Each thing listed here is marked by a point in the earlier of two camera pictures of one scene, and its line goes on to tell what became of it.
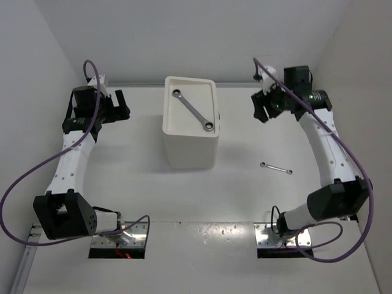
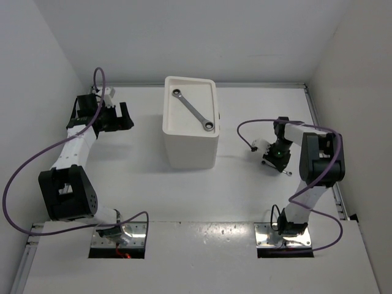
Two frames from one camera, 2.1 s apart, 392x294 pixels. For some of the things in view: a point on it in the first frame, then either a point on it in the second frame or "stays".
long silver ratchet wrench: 207,126 stays
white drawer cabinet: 190,145 stays
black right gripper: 258,100 to 280,164
